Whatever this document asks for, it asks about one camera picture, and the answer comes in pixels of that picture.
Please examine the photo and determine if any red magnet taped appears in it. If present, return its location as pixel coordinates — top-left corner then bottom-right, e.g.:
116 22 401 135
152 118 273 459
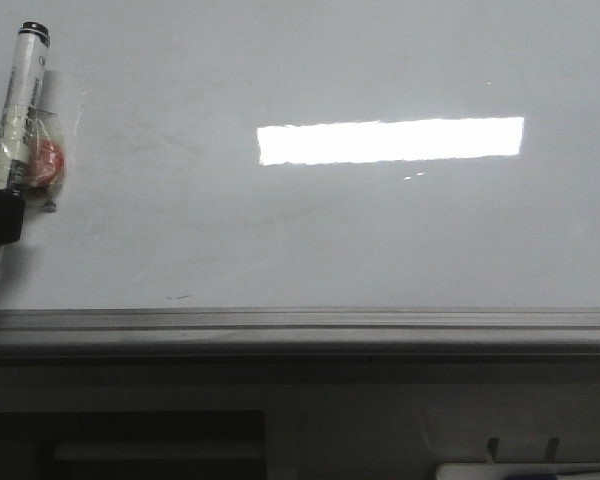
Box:
24 109 66 213

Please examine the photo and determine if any grey aluminium whiteboard frame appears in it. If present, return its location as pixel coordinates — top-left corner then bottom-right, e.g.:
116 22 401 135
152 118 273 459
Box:
0 307 600 359

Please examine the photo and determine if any white black whiteboard marker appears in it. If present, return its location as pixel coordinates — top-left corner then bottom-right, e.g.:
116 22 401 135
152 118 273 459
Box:
0 20 51 281

